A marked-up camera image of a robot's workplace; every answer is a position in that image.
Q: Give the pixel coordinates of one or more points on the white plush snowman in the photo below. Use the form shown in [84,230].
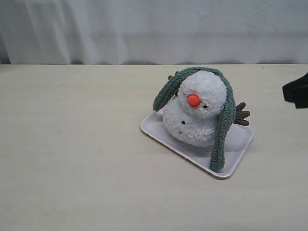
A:
[192,114]

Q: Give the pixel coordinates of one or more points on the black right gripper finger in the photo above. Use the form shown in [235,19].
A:
[296,90]
[302,102]

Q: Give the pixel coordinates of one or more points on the white curtain backdrop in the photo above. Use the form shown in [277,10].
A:
[153,31]

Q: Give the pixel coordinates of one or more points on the white rectangular tray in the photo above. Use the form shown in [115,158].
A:
[237,142]

